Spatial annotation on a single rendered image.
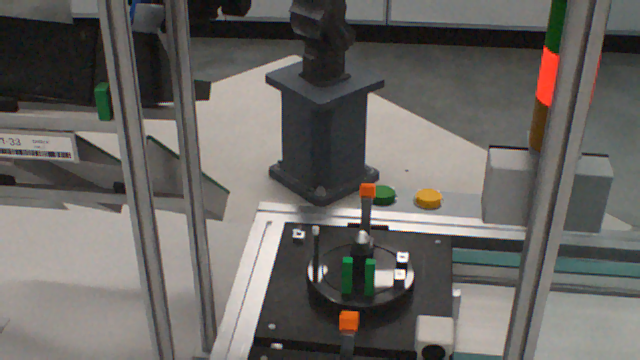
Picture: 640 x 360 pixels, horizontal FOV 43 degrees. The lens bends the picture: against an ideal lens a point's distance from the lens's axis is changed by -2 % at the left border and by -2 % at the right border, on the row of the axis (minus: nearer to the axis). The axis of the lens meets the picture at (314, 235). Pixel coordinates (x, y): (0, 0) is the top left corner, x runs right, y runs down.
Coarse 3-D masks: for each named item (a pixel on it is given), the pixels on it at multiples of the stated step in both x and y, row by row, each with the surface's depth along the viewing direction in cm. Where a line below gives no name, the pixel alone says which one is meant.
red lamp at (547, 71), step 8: (544, 48) 74; (544, 56) 74; (552, 56) 72; (544, 64) 74; (552, 64) 73; (544, 72) 74; (552, 72) 73; (544, 80) 74; (552, 80) 73; (544, 88) 74; (544, 96) 75; (544, 104) 75
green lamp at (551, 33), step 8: (552, 0) 71; (560, 0) 70; (552, 8) 71; (560, 8) 70; (552, 16) 71; (560, 16) 70; (552, 24) 71; (560, 24) 70; (552, 32) 71; (560, 32) 71; (552, 40) 72; (560, 40) 71; (552, 48) 72
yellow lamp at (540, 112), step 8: (536, 96) 77; (536, 104) 76; (536, 112) 77; (544, 112) 75; (536, 120) 77; (544, 120) 76; (536, 128) 77; (544, 128) 76; (536, 136) 77; (536, 144) 78
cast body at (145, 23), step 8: (152, 0) 98; (160, 0) 98; (136, 8) 98; (144, 8) 97; (152, 8) 97; (160, 8) 96; (136, 16) 97; (144, 16) 97; (152, 16) 97; (160, 16) 96; (136, 24) 97; (144, 24) 97; (152, 24) 97; (160, 24) 96; (144, 32) 96; (152, 32) 96; (160, 32) 96; (160, 40) 96; (168, 56) 99
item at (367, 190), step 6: (360, 186) 108; (366, 186) 107; (372, 186) 107; (360, 192) 108; (366, 192) 108; (372, 192) 107; (366, 198) 106; (372, 198) 108; (366, 204) 108; (366, 210) 109; (366, 216) 109; (360, 222) 109; (366, 222) 109; (360, 228) 109; (366, 228) 109
